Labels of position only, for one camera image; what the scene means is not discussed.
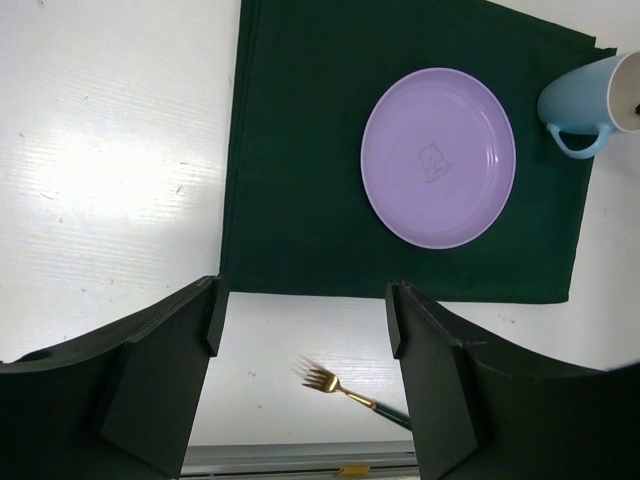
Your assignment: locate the gold fork green handle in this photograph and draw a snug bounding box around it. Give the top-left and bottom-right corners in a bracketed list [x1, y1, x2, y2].
[294, 356, 412, 431]

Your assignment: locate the dark green cloth placemat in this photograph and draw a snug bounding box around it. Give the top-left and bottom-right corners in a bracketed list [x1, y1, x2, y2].
[220, 1, 615, 304]

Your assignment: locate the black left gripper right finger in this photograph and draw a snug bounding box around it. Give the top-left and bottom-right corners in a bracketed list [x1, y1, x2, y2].
[385, 282, 639, 479]

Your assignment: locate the light blue mug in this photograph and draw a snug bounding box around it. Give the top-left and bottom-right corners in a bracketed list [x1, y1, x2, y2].
[537, 52, 639, 159]

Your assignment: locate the lilac plastic plate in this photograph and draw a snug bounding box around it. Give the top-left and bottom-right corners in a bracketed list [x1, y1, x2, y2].
[360, 68, 517, 250]

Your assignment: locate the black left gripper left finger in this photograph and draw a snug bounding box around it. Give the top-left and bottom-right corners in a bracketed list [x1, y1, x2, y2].
[1, 276, 229, 479]

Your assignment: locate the aluminium front table rail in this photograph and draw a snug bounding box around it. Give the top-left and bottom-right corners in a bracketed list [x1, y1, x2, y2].
[180, 441, 420, 479]

